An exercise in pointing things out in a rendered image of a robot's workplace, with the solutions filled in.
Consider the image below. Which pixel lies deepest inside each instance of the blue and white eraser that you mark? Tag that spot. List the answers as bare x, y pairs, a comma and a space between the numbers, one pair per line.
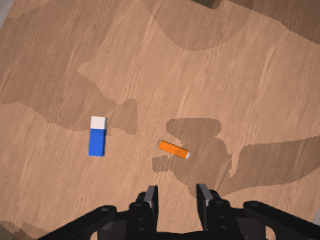
97, 136

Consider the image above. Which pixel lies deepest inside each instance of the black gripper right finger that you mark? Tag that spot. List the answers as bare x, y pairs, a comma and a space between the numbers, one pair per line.
222, 224

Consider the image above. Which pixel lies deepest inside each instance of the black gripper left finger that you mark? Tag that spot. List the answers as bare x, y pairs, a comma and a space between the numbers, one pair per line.
133, 224

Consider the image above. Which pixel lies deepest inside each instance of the orange aa battery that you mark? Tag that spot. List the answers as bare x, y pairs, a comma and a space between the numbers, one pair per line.
173, 149

